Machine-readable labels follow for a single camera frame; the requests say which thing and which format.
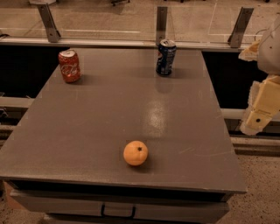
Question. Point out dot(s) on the blue pepsi can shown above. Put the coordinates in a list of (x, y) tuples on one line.
[(166, 55)]

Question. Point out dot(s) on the grey drawer with black handle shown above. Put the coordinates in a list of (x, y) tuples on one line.
[(79, 208)]

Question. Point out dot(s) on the orange fruit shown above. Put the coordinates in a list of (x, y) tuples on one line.
[(135, 153)]

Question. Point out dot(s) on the horizontal metal rail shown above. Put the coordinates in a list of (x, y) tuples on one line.
[(105, 43)]

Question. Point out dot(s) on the middle metal bracket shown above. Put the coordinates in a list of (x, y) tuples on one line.
[(161, 23)]

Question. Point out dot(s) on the metal bracket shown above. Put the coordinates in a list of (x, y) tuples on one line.
[(51, 30), (236, 37), (161, 23)]

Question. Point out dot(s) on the left metal bracket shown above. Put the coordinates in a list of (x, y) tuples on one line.
[(51, 30)]

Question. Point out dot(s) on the red coke can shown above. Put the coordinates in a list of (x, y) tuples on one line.
[(69, 66)]

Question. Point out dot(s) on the right metal bracket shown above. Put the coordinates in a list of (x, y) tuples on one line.
[(236, 37)]

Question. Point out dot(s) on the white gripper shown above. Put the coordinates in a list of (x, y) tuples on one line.
[(270, 52)]

